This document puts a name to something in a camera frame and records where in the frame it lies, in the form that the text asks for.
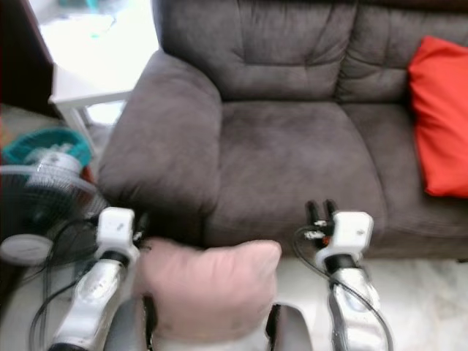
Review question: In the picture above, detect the pink cat face pillow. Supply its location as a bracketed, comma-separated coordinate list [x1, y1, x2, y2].
[133, 238, 282, 344]

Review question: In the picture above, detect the dark grey fabric sofa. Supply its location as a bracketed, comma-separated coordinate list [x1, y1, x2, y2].
[99, 0, 468, 260]

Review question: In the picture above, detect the black and white floor fan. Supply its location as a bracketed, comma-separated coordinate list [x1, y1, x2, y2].
[0, 151, 110, 265]

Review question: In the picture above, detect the red pillow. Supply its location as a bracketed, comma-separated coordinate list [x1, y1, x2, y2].
[407, 35, 468, 198]

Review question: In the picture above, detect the dark grey left robot leg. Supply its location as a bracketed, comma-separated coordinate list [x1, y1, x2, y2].
[106, 292, 158, 351]

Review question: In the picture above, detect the dark grey robot leg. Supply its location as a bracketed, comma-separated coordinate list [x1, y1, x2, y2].
[106, 292, 158, 351]
[267, 303, 315, 351]

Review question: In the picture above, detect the dark grey right robot leg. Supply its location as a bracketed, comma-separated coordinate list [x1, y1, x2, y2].
[267, 303, 315, 351]

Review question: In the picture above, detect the teal plastic basket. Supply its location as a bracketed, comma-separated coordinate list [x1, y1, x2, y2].
[1, 129, 93, 167]

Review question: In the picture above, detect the white low table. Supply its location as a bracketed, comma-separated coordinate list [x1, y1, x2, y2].
[48, 66, 158, 136]

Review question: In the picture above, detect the dark wooden door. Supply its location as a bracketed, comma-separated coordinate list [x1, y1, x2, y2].
[0, 0, 56, 118]

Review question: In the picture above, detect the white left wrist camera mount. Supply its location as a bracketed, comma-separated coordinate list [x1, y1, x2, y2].
[97, 207, 141, 264]

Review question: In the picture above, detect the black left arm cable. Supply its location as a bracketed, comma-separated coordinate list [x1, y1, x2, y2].
[29, 219, 110, 351]

